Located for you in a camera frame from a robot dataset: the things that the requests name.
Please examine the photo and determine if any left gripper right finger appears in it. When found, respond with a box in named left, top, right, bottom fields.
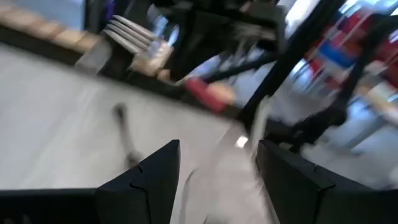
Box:
left=256, top=139, right=398, bottom=224

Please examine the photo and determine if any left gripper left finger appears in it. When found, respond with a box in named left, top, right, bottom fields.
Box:
left=93, top=139, right=182, bottom=224

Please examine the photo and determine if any teal handled fork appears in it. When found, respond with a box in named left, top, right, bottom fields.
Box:
left=73, top=14, right=156, bottom=75

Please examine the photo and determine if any dark red tool case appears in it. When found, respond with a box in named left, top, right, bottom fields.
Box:
left=185, top=77, right=236, bottom=113

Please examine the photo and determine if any black aluminium table frame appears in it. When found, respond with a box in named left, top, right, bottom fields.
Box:
left=0, top=24, right=330, bottom=131

